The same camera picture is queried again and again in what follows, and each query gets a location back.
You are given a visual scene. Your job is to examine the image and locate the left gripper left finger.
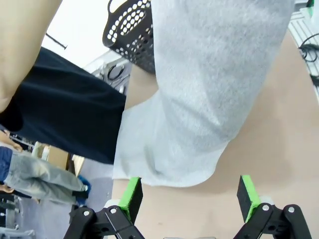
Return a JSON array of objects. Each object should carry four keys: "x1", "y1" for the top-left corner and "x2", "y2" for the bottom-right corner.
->
[{"x1": 63, "y1": 176, "x2": 144, "y2": 239}]

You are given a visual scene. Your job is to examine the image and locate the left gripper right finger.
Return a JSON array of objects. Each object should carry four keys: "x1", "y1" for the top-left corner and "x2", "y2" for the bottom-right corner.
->
[{"x1": 234, "y1": 174, "x2": 314, "y2": 239}]

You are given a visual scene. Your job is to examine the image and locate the grey sweat shorts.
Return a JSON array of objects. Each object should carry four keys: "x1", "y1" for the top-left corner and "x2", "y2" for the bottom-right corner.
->
[{"x1": 112, "y1": 0, "x2": 296, "y2": 188}]

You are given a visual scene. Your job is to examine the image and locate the person's right forearm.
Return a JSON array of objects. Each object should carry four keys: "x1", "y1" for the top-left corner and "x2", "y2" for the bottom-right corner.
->
[{"x1": 0, "y1": 0, "x2": 63, "y2": 114}]

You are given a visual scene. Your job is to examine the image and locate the mannequin with red crop top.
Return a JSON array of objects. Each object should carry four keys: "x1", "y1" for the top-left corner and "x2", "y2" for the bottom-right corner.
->
[{"x1": 0, "y1": 129, "x2": 90, "y2": 207}]

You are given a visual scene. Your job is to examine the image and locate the person in black t-shirt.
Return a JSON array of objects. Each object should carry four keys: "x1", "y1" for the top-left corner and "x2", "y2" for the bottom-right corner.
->
[{"x1": 0, "y1": 47, "x2": 127, "y2": 165}]

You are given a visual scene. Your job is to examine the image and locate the black perforated plastic basket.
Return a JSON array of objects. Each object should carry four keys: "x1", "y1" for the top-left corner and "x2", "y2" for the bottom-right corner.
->
[{"x1": 102, "y1": 0, "x2": 157, "y2": 75}]

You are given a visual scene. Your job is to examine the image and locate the grey grooved metal plate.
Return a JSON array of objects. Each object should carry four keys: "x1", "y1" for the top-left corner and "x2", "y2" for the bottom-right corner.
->
[{"x1": 288, "y1": 0, "x2": 319, "y2": 98}]

